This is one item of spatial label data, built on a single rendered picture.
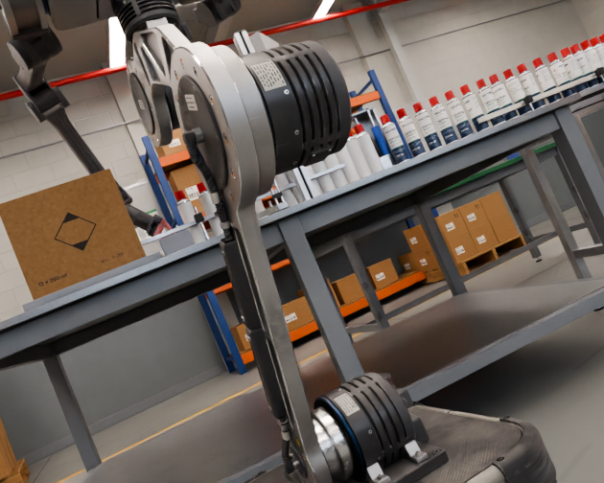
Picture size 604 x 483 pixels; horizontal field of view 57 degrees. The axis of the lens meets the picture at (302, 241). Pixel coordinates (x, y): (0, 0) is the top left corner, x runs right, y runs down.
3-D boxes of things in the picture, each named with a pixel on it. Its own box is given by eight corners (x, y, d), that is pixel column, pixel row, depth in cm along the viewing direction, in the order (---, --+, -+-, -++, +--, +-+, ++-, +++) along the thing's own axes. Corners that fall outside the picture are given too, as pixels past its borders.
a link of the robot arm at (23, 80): (6, 80, 172) (34, 64, 176) (35, 118, 177) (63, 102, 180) (6, 37, 133) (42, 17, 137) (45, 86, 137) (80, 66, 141)
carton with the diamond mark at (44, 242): (148, 268, 174) (115, 190, 176) (147, 258, 151) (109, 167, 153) (50, 307, 165) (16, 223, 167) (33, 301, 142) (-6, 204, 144)
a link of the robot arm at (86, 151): (27, 103, 170) (58, 85, 174) (24, 103, 174) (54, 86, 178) (110, 215, 190) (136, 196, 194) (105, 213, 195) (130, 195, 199)
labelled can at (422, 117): (440, 150, 222) (419, 103, 223) (446, 146, 217) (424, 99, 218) (429, 154, 221) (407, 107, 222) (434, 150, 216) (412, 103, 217)
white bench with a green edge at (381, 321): (539, 259, 453) (498, 170, 457) (615, 241, 383) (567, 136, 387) (342, 358, 385) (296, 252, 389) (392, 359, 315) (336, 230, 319)
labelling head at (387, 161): (391, 172, 231) (366, 117, 232) (403, 164, 218) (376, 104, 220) (361, 185, 228) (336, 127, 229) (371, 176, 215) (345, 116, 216)
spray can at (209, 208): (228, 234, 201) (206, 182, 202) (229, 232, 196) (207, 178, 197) (215, 240, 200) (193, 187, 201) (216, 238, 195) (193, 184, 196)
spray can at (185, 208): (207, 242, 199) (185, 191, 200) (207, 241, 194) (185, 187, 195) (194, 248, 198) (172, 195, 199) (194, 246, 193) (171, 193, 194)
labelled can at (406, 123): (424, 156, 220) (403, 109, 222) (429, 152, 215) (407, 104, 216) (412, 161, 219) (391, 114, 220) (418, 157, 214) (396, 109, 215)
